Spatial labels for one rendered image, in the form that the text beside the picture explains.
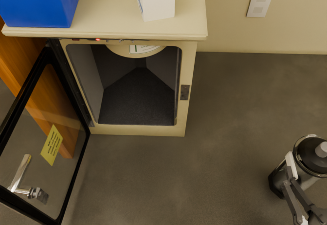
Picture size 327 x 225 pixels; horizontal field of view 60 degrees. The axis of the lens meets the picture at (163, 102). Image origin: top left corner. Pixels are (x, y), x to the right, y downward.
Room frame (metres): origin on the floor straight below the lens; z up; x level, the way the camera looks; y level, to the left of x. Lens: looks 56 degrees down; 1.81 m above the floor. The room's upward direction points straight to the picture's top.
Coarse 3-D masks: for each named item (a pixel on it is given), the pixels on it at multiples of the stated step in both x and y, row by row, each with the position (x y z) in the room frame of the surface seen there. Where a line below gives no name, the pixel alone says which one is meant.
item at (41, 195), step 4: (36, 188) 0.18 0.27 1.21; (40, 188) 0.18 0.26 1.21; (32, 192) 0.17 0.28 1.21; (36, 192) 0.17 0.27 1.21; (40, 192) 0.17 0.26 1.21; (44, 192) 0.18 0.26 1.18; (32, 196) 0.16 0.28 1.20; (36, 196) 0.16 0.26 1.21; (40, 196) 0.16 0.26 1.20; (44, 196) 0.17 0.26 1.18; (48, 196) 0.18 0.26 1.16; (40, 200) 0.16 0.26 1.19; (44, 200) 0.17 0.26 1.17; (44, 204) 0.16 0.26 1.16
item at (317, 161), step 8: (304, 144) 0.29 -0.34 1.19; (312, 144) 0.29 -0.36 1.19; (320, 144) 0.28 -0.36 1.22; (304, 152) 0.27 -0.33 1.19; (312, 152) 0.27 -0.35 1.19; (320, 152) 0.26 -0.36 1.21; (304, 160) 0.25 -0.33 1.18; (312, 160) 0.25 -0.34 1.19; (320, 160) 0.25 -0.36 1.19; (312, 168) 0.23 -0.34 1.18; (320, 168) 0.23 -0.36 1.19
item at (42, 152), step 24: (48, 72) 0.38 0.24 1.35; (48, 96) 0.35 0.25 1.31; (24, 120) 0.27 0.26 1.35; (48, 120) 0.31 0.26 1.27; (72, 120) 0.38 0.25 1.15; (24, 144) 0.23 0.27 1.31; (48, 144) 0.28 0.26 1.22; (72, 144) 0.34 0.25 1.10; (0, 168) 0.17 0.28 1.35; (24, 168) 0.20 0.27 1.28; (48, 168) 0.24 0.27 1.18; (72, 168) 0.29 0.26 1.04; (24, 192) 0.16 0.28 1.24; (48, 192) 0.19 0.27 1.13; (24, 216) 0.13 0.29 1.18
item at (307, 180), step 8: (304, 136) 0.32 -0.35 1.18; (312, 136) 0.32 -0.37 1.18; (320, 136) 0.32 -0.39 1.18; (296, 144) 0.30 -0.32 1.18; (296, 152) 0.27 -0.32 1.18; (296, 168) 0.25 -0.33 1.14; (304, 168) 0.24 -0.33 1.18; (280, 176) 0.26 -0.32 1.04; (304, 176) 0.23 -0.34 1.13; (312, 176) 0.23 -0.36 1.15; (320, 176) 0.22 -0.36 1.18; (304, 184) 0.23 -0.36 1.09; (312, 184) 0.23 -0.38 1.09
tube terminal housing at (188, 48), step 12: (192, 48) 0.44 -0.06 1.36; (192, 60) 0.44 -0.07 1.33; (180, 72) 0.46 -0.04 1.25; (192, 72) 0.44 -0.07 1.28; (180, 84) 0.44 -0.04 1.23; (84, 96) 0.45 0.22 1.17; (180, 108) 0.44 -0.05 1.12; (180, 120) 0.44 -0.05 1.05; (96, 132) 0.45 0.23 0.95; (108, 132) 0.44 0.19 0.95; (120, 132) 0.44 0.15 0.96; (132, 132) 0.44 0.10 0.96; (144, 132) 0.44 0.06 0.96; (156, 132) 0.44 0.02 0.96; (168, 132) 0.44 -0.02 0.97; (180, 132) 0.44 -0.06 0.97
